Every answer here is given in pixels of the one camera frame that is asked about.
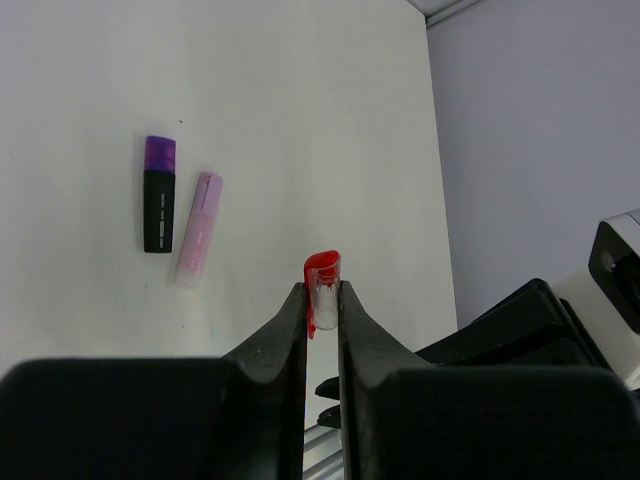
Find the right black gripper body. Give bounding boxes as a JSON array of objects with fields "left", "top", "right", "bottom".
[{"left": 416, "top": 279, "right": 610, "bottom": 370}]

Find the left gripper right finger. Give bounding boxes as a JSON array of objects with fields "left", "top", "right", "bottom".
[{"left": 338, "top": 281, "right": 440, "bottom": 479}]

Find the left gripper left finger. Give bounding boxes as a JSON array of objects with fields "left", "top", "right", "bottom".
[{"left": 209, "top": 283, "right": 308, "bottom": 479}]

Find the red pen cap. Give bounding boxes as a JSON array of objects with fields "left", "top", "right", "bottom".
[{"left": 303, "top": 250, "right": 341, "bottom": 339}]

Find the pink marker pen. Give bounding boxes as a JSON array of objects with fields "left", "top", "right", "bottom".
[{"left": 175, "top": 172, "right": 223, "bottom": 289}]

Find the black purple highlighter pen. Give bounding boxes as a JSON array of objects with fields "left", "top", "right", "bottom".
[{"left": 143, "top": 170, "right": 175, "bottom": 254}]

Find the purple highlighter cap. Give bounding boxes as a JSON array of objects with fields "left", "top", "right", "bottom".
[{"left": 144, "top": 136, "right": 176, "bottom": 175}]

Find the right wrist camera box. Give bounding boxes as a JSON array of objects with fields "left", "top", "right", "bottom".
[{"left": 553, "top": 209, "right": 639, "bottom": 391}]

